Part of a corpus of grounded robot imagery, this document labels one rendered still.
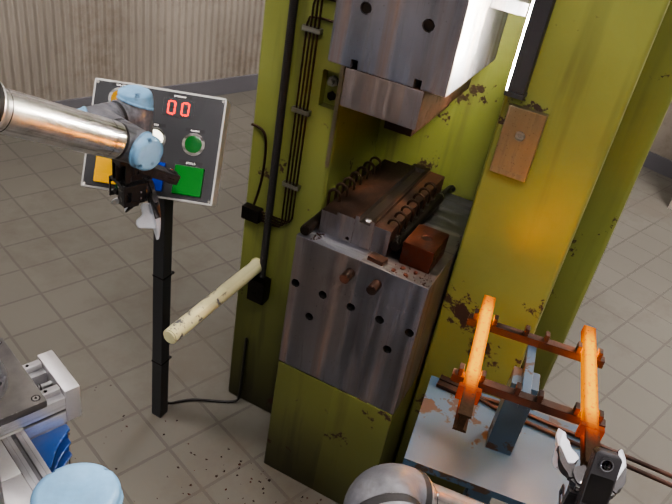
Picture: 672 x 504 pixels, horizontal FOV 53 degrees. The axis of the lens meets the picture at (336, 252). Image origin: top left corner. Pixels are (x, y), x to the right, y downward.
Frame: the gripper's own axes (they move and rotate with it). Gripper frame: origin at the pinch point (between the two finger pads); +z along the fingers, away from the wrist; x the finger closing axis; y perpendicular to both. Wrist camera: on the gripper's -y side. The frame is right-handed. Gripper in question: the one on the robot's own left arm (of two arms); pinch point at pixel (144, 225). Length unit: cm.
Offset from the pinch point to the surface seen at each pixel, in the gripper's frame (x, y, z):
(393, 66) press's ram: 32, -44, -46
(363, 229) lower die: 33, -44, -4
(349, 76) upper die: 22, -40, -41
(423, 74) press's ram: 39, -46, -47
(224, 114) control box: -5.1, -25.8, -23.1
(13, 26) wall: -265, -70, 34
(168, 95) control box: -16.4, -16.2, -25.4
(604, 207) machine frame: 63, -117, -6
